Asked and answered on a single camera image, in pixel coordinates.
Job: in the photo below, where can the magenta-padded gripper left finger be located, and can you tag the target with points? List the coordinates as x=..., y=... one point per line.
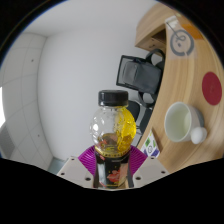
x=86, y=161

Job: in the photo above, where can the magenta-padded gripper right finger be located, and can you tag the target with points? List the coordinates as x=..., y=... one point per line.
x=138, y=161

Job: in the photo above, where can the clear black-capped drink bottle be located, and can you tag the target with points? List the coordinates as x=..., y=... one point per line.
x=113, y=133

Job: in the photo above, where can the white ceramic mug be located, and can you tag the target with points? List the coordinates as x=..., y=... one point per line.
x=180, y=121

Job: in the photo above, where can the black mesh office chair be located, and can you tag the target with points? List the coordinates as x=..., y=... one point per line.
x=138, y=75

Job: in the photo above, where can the flat round red coaster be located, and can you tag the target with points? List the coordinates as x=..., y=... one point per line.
x=212, y=88

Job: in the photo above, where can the wooden side desk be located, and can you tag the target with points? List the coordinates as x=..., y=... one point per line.
x=150, y=28

